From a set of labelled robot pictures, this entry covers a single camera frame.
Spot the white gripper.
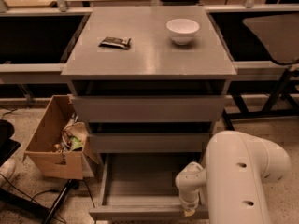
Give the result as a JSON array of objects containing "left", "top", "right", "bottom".
[{"left": 175, "top": 161, "right": 206, "bottom": 217}]

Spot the grey bottom drawer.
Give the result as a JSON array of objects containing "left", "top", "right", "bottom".
[{"left": 90, "top": 153, "right": 201, "bottom": 221}]

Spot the grey drawer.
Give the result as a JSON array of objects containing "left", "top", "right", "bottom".
[
  {"left": 72, "top": 96, "right": 224, "bottom": 123},
  {"left": 89, "top": 133, "right": 209, "bottom": 153},
  {"left": 90, "top": 153, "right": 201, "bottom": 221}
]

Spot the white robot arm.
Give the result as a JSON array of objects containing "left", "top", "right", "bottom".
[{"left": 175, "top": 131, "right": 291, "bottom": 224}]

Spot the grey middle drawer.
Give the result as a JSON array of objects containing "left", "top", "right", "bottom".
[{"left": 89, "top": 133, "right": 209, "bottom": 153}]

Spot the grey drawer cabinet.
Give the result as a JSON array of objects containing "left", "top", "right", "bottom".
[{"left": 61, "top": 6, "right": 238, "bottom": 161}]

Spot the grey top drawer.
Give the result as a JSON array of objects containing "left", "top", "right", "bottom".
[{"left": 72, "top": 96, "right": 224, "bottom": 123}]

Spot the green packet in box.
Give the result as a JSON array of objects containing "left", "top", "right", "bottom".
[{"left": 70, "top": 136, "right": 82, "bottom": 151}]

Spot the brown cardboard box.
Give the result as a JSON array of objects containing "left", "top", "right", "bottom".
[{"left": 25, "top": 95, "right": 99, "bottom": 179}]

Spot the dark snack packet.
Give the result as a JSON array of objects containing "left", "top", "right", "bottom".
[{"left": 99, "top": 36, "right": 131, "bottom": 50}]

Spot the white ceramic bowl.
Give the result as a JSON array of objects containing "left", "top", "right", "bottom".
[{"left": 166, "top": 19, "right": 200, "bottom": 45}]

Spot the black table leg frame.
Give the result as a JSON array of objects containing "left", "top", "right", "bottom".
[{"left": 222, "top": 68, "right": 299, "bottom": 131}]

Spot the black stand with cable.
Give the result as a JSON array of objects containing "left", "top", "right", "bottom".
[{"left": 0, "top": 173, "right": 97, "bottom": 224}]

